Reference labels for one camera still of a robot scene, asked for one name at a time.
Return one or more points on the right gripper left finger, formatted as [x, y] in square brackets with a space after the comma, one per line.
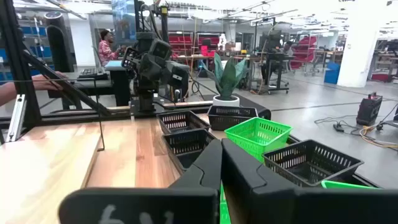
[140, 205]

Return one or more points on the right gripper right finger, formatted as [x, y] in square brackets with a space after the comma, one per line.
[311, 208]

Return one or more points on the green perforated plastic basket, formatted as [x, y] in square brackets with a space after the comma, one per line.
[258, 137]
[342, 185]
[224, 208]

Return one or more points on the black perforated plastic basket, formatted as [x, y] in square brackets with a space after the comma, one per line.
[183, 123]
[231, 119]
[311, 161]
[186, 146]

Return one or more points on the person's forearm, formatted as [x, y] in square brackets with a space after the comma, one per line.
[12, 93]

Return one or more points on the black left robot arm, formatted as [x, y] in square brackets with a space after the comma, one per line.
[146, 93]

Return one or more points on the rack of red bins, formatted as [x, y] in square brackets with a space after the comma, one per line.
[183, 43]

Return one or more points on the green plant in white pot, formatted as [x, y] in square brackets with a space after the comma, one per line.
[226, 101]

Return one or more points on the grey side desk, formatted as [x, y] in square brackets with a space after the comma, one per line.
[119, 87]

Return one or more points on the blue flat panel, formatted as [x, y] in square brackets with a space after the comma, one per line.
[114, 65]

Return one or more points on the person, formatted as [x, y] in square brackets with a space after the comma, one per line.
[287, 48]
[105, 51]

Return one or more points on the black keyboard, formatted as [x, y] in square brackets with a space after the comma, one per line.
[91, 73]

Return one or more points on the black rolling workstation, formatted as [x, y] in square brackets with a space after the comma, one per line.
[275, 71]

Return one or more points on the black monitor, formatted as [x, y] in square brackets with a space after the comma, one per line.
[270, 40]

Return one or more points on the black portable power unit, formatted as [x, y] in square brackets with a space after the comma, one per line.
[369, 110]

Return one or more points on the black cylindrical tower device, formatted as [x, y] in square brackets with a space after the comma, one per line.
[59, 43]

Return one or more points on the person's hand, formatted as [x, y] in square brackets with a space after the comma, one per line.
[46, 81]

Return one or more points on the blue floor bin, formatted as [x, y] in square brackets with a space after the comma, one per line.
[332, 74]

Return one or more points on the rack of blue bins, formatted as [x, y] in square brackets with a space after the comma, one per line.
[37, 40]

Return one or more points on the silver aluminium extrusion piece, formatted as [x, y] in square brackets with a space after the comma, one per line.
[17, 118]

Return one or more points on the white square pillar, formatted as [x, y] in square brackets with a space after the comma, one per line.
[360, 46]

